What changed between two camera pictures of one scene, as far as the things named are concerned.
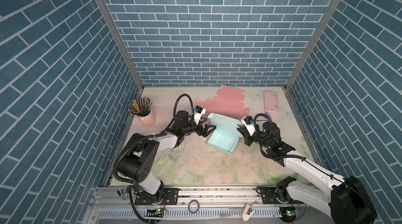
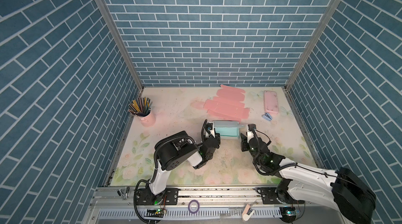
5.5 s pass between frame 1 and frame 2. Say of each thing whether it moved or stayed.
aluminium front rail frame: stayed
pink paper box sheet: stayed
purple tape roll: stayed
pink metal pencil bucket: stayed
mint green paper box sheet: moved
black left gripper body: moved
